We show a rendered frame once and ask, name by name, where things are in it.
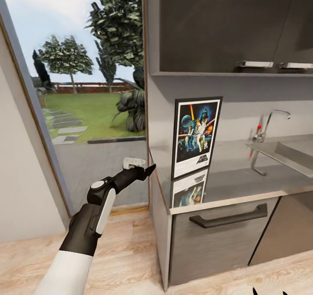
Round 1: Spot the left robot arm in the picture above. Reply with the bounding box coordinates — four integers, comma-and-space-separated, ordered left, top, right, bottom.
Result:
33, 157, 156, 295

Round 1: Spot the poster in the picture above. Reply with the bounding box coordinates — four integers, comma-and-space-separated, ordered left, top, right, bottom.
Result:
171, 96, 223, 181

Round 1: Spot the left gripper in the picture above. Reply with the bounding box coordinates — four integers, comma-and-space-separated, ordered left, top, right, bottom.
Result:
118, 164, 156, 187

